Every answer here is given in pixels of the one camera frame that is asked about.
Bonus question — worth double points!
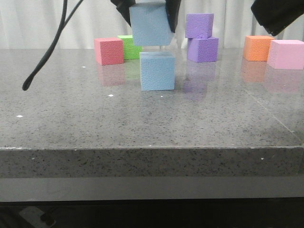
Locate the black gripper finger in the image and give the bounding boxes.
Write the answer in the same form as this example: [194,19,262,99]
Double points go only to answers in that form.
[165,0,181,33]
[111,0,136,27]

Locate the light blue foam cube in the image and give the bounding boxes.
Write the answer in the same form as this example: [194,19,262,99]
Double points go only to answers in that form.
[140,52,175,91]
[129,2,173,46]

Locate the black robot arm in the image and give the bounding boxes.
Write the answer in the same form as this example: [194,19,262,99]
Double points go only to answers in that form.
[111,0,304,36]

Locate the upper purple foam cube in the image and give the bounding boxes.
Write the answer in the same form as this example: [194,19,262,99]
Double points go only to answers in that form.
[185,13,214,39]

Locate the purple foam cube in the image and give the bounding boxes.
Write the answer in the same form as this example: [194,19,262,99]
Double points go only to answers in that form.
[185,13,214,39]
[187,37,219,63]

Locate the green foam cube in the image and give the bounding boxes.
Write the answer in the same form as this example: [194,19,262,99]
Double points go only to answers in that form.
[118,35,142,60]

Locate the red foam cube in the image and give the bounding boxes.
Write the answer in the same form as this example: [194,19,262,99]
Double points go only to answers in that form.
[94,38,124,66]

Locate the lower purple foam cube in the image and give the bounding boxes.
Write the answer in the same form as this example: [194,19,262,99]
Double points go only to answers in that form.
[187,37,219,63]

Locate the far orange foam cube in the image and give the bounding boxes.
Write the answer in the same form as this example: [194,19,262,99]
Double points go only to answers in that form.
[243,36,275,61]

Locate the pink foam cube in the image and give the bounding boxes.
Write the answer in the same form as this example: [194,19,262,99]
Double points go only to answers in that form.
[267,40,304,70]

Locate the black cable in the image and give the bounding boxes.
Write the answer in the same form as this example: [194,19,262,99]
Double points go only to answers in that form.
[22,0,84,92]

